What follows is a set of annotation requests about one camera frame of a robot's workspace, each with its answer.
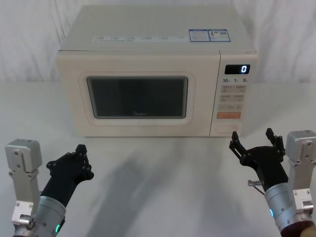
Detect white table cloth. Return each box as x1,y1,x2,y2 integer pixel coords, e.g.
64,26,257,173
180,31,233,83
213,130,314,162
0,79,316,237

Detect white curtain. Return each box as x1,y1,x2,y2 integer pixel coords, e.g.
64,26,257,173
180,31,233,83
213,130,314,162
0,0,316,85

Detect thin dark cable silver plug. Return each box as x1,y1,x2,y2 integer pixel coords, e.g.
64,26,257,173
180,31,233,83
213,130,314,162
247,180,266,196

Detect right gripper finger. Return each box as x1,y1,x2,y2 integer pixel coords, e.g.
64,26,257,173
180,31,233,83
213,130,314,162
265,127,286,162
229,131,253,165

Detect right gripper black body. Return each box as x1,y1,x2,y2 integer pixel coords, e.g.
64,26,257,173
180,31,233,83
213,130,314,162
244,145,289,193

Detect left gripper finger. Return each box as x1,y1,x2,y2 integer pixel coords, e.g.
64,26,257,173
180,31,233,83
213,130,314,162
82,145,95,180
46,145,83,174

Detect oven control panel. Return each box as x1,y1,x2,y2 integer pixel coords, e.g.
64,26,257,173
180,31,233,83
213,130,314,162
209,50,259,137

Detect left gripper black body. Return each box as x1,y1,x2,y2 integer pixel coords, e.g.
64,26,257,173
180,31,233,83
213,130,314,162
40,159,86,208

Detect cream microwave oven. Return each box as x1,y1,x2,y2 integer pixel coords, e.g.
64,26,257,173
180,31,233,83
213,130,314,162
56,4,259,138

